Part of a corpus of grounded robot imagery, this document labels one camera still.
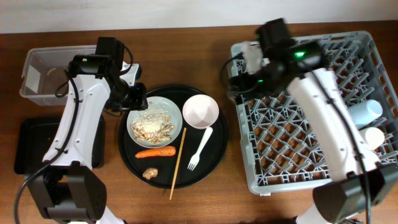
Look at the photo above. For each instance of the clear plastic waste bin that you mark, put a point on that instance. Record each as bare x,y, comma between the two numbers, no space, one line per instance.
43,72

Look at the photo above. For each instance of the grey plate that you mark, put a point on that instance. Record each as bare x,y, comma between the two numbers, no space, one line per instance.
160,103

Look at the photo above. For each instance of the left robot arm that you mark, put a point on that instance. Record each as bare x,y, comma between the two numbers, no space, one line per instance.
65,189

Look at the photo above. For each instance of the grey dishwasher rack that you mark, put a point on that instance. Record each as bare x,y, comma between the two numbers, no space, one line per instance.
281,152

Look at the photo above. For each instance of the ginger root piece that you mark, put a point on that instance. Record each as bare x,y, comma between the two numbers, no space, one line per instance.
150,173

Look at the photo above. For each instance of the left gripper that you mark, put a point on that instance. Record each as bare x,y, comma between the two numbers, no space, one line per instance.
140,101

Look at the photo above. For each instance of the wooden chopstick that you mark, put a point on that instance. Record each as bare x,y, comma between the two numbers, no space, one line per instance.
177,163

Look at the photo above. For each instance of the pink bowl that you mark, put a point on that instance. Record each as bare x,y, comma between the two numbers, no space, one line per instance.
200,111

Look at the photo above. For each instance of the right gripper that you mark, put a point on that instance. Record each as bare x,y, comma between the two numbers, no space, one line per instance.
250,78

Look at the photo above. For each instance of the round black serving tray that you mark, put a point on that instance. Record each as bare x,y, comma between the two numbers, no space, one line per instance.
210,156

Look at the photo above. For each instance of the blue plastic cup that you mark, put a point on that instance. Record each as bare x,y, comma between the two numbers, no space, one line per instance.
365,112

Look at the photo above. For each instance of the cream plastic cup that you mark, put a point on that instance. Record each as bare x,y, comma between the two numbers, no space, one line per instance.
374,137

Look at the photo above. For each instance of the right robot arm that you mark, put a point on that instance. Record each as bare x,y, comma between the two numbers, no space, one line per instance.
358,179

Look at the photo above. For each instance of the orange carrot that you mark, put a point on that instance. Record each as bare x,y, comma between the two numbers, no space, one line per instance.
157,152

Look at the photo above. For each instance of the food scraps pile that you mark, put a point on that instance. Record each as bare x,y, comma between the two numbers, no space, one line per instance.
153,126

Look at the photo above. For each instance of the white plastic fork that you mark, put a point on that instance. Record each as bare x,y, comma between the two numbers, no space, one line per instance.
196,157

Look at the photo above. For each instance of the black rectangular tray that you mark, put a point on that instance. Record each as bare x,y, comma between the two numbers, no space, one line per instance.
36,136

